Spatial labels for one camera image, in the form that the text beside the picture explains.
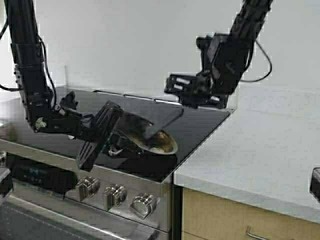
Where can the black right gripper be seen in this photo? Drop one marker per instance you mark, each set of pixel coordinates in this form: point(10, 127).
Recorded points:
point(206, 88)

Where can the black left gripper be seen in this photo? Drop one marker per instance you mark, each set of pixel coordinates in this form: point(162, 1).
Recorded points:
point(95, 134)

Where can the steel frying pan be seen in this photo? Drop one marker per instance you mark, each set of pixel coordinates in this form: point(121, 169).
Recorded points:
point(139, 135)

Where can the black spatula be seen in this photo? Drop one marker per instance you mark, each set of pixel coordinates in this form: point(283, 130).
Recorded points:
point(166, 121)

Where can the raw grey shrimp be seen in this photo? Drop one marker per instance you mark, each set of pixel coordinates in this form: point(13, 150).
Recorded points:
point(161, 136)

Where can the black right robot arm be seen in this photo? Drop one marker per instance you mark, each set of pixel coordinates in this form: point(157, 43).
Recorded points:
point(224, 59)

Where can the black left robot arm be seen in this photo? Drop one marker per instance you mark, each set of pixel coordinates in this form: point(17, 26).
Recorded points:
point(43, 112)

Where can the stove knob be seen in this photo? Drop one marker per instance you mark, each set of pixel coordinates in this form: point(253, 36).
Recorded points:
point(86, 187)
point(113, 196)
point(143, 205)
point(3, 156)

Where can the middle stove knob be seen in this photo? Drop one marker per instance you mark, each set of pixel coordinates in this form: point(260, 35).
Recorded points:
point(113, 196)

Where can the stainless steel electric stove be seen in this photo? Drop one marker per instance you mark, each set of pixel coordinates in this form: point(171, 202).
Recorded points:
point(43, 203)

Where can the right stove knob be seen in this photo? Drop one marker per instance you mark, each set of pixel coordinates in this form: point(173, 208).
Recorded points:
point(143, 205)

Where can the far left stove knob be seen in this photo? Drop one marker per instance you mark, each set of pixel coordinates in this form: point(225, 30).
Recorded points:
point(3, 156)

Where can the beige wooden cabinet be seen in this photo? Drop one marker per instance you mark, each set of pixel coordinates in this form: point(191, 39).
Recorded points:
point(208, 217)

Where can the black device at right edge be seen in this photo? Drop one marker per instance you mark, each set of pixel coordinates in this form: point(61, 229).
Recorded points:
point(315, 183)

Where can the metal drawer handle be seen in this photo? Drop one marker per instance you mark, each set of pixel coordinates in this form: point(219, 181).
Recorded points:
point(254, 236)

